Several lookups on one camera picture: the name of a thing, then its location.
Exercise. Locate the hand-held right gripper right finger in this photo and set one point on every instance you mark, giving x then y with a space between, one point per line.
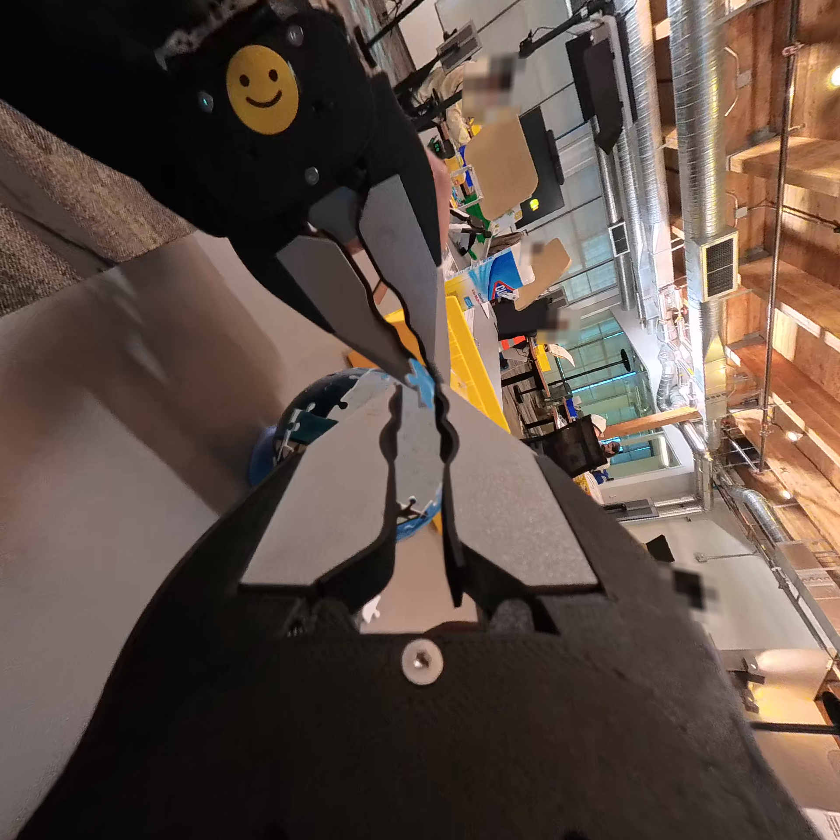
518 518

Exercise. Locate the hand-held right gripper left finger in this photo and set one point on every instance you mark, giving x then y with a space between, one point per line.
321 505

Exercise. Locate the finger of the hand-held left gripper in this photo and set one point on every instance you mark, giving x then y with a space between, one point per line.
407 262
334 295

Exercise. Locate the blue puzzle ball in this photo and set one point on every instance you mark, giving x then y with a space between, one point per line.
328 400

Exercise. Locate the light blue puzzle piece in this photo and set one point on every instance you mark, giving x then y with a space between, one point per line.
421 382

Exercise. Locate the white loose puzzle piece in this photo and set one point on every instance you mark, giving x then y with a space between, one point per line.
371 610

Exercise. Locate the person's left hand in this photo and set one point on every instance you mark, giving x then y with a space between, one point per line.
443 203

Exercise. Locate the blue white wipes pack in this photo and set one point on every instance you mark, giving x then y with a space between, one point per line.
489 279

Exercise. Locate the yellow plastic bin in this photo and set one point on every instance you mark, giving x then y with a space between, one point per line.
467 354

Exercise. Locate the large brown board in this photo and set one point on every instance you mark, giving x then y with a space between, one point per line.
499 164

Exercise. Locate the small brown board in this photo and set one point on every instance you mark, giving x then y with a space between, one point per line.
544 269

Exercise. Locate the black hanging monitor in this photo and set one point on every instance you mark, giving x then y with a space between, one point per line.
597 85

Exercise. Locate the white vent grille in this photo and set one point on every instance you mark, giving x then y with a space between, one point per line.
720 266

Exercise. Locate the silver ventilation duct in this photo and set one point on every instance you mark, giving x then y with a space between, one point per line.
699 131

